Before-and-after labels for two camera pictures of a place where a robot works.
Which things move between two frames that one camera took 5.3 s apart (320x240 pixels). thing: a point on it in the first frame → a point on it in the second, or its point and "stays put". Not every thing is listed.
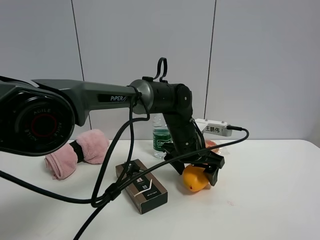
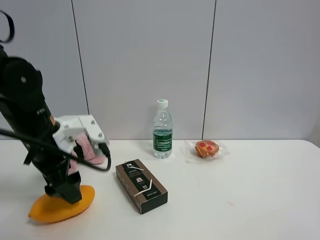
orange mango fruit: (195, 178) → (50, 209)
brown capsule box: (146, 192) stays put
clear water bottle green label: (161, 136) stays put
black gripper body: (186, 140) → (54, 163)
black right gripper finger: (212, 162) → (68, 187)
